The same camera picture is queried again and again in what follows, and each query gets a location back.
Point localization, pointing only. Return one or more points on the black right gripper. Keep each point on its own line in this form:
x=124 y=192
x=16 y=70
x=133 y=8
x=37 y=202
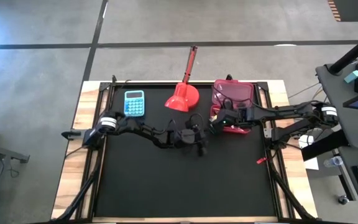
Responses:
x=232 y=116

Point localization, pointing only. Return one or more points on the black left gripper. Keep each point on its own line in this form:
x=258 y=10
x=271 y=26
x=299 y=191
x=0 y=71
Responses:
x=188 y=137

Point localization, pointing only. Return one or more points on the pink plastic pencil case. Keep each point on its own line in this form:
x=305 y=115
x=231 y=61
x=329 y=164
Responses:
x=235 y=93

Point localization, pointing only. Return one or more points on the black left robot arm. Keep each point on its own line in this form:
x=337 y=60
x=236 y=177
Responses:
x=141 y=132

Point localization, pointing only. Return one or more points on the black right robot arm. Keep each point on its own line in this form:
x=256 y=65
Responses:
x=291 y=109

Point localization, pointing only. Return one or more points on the red tag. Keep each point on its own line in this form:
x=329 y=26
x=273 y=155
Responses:
x=261 y=160

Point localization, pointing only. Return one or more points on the blue calculator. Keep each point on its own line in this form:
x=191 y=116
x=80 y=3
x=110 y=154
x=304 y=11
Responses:
x=134 y=104

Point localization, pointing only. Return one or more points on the white paper sheet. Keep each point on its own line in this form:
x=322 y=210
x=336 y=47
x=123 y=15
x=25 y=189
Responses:
x=312 y=164

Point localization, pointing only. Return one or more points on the black desk support beam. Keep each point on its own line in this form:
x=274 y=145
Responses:
x=325 y=146

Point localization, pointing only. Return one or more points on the grey side desk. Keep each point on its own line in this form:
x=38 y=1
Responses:
x=337 y=93

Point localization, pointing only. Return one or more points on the clear water bottle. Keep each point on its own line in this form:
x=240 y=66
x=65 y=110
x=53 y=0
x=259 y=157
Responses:
x=332 y=161

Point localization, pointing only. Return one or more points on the small teal box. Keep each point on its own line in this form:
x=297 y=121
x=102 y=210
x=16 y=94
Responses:
x=352 y=76

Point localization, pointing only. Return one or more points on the black caster wheel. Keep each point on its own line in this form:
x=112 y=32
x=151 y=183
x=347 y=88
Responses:
x=343 y=199

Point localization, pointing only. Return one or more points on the black mat with orange stripes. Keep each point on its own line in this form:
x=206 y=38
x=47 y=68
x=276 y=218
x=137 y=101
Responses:
x=353 y=11

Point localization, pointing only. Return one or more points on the black frame clamp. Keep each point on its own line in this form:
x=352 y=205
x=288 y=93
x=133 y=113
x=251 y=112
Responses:
x=229 y=77
x=114 y=78

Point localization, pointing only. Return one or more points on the black round post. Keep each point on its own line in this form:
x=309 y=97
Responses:
x=353 y=53

